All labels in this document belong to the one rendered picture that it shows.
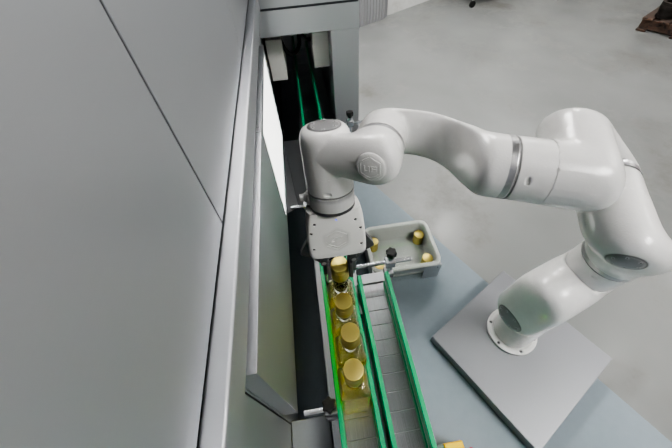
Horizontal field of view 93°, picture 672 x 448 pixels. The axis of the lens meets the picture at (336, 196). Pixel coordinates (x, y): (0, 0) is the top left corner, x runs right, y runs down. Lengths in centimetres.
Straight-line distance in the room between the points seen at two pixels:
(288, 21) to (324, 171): 94
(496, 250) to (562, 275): 153
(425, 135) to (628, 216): 28
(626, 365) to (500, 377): 123
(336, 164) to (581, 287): 47
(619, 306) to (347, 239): 195
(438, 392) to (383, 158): 75
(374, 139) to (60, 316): 33
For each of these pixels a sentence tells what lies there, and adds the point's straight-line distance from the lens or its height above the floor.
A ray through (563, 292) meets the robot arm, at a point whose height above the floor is 121.
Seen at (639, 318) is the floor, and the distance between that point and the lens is 236.
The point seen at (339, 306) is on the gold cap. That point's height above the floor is 116.
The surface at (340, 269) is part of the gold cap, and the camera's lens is 61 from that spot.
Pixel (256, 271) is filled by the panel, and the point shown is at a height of 132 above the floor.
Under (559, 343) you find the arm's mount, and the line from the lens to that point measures 112.
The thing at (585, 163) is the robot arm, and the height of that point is 147.
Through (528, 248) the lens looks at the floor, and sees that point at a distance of 229.
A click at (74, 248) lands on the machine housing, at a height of 160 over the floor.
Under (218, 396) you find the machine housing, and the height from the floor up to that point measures 140.
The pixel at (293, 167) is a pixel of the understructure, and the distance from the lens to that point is 172.
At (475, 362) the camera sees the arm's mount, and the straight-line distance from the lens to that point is 102.
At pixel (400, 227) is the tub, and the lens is 112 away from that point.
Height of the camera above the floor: 174
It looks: 49 degrees down
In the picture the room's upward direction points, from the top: 4 degrees counter-clockwise
